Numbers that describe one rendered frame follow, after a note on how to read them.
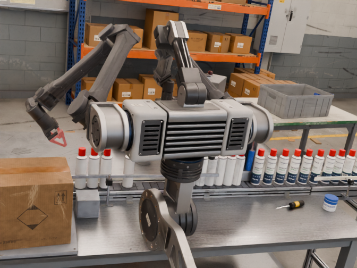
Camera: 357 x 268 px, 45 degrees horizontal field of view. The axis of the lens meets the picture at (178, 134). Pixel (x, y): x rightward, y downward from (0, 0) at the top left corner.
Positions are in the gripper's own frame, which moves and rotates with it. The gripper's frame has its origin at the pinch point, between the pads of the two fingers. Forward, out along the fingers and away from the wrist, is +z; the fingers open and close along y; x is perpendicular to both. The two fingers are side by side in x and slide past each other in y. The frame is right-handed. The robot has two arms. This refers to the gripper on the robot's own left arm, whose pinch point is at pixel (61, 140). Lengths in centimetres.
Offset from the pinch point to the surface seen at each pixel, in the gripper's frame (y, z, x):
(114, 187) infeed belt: 7.4, 40.3, -3.0
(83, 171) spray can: 8.8, 22.9, 3.0
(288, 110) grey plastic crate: 114, 163, -157
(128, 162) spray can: 5.6, 33.0, -15.8
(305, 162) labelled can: -10, 96, -92
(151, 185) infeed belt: 6, 52, -18
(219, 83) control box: -15, 18, -68
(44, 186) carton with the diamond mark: -27.2, -2.1, 13.6
